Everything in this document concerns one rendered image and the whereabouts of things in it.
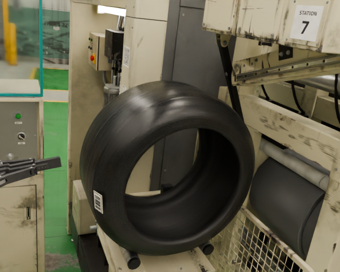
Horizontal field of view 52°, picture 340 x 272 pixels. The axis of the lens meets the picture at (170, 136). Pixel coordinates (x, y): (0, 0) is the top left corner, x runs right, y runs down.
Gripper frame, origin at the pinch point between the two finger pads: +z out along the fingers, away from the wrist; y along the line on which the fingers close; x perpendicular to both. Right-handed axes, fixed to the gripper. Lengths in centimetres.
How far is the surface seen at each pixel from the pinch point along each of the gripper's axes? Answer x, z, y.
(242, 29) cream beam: -33, 63, -2
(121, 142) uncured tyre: -6.8, 19.6, -10.2
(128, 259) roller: 35.7, 18.6, -8.5
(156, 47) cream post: -26, 45, 27
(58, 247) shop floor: 124, -2, 122
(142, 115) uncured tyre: -13.1, 26.7, -9.1
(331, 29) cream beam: -36, 65, -35
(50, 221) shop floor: 123, -4, 157
